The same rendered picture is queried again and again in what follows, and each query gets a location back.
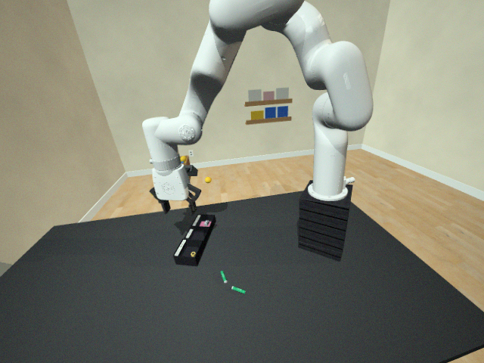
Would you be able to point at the dark grey rack of bins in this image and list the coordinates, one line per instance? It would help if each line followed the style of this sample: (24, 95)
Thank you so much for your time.
(182, 255)

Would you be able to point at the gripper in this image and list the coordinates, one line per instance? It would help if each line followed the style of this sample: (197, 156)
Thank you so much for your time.
(174, 184)

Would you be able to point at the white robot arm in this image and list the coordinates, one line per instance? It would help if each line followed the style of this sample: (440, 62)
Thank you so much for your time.
(338, 68)

